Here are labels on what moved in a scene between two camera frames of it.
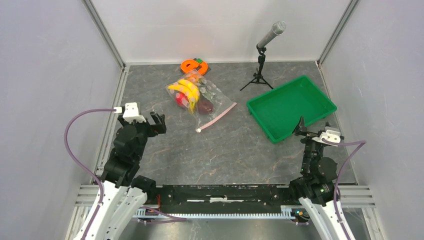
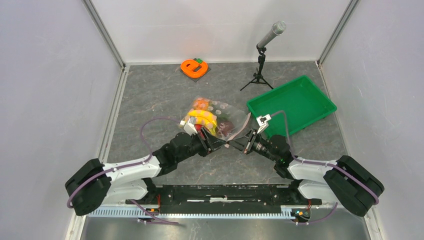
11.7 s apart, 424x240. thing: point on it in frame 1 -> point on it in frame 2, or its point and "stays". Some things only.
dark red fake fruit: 205,107 -> 226,128
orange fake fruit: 194,77 -> 201,104
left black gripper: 155,129 -> 211,143
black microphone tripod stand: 258,78 stays
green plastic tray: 278,112 stays
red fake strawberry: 179,96 -> 198,126
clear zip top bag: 191,91 -> 224,120
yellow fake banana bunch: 191,91 -> 204,117
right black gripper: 309,135 -> 245,143
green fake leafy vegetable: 208,95 -> 224,117
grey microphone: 278,28 stays
